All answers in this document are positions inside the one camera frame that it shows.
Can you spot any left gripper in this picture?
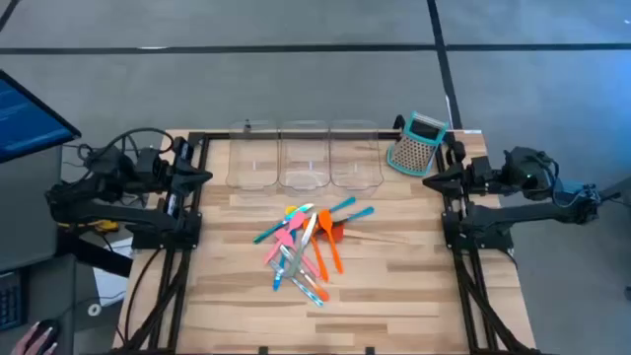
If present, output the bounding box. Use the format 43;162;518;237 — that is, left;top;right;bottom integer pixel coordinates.
157;137;214;219

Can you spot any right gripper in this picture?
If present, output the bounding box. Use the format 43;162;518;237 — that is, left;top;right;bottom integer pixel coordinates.
422;141;491;218

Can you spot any clear plastic bin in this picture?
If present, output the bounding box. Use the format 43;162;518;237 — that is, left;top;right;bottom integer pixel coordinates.
328;119;385;192
278;119;331;193
225;119;280;192

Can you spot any pink silicone spatula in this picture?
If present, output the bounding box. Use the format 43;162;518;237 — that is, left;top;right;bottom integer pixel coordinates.
262;210;308;266

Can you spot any pink silicone spoon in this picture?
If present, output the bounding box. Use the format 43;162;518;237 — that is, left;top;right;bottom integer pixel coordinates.
274;227;321;280

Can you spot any orange plastic spatula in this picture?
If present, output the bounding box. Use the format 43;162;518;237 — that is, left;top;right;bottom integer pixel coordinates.
302;218;330;284

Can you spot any teal metal box grater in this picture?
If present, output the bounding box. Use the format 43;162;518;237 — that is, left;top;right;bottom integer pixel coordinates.
386;109;451;178

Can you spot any teal patterned knife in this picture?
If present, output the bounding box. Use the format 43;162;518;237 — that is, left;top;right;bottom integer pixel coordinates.
252;202;316;246

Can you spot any black desk leg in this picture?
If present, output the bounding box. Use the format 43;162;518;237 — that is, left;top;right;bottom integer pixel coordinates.
57;230;135;278

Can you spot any blue plastic spoon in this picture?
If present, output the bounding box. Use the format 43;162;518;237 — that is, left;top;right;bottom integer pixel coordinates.
272;231;297;292

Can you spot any white paper sheet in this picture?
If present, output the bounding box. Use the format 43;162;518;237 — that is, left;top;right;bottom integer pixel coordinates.
92;265;133;308

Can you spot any grey computer desk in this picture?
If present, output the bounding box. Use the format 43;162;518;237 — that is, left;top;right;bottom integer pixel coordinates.
0;145;78;355

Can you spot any computer monitor blue screen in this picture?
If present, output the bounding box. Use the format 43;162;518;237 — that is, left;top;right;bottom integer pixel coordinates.
0;68;83;165

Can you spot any black computer mouse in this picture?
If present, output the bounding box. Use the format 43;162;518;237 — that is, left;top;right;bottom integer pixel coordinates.
23;319;61;355

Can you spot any black keyboard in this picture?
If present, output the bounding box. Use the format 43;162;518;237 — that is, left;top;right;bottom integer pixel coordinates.
0;268;29;332

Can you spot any person's hand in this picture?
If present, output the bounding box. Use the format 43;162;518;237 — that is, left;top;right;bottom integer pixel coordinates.
10;320;58;355

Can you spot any black aluminium table frame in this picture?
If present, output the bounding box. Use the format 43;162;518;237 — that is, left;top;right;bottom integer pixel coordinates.
110;128;538;355

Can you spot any yellow cable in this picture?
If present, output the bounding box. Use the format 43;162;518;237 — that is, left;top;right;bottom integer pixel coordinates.
57;219;120;235

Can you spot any black base cable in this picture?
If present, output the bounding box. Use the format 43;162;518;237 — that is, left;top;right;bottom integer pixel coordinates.
122;248;164;347

